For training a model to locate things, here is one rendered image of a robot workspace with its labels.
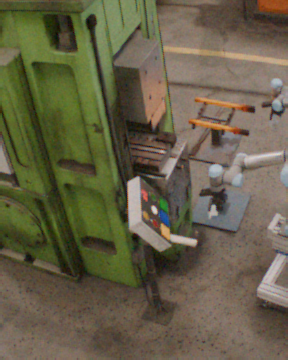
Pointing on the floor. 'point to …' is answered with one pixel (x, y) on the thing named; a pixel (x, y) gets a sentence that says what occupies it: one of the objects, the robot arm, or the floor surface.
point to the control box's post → (151, 273)
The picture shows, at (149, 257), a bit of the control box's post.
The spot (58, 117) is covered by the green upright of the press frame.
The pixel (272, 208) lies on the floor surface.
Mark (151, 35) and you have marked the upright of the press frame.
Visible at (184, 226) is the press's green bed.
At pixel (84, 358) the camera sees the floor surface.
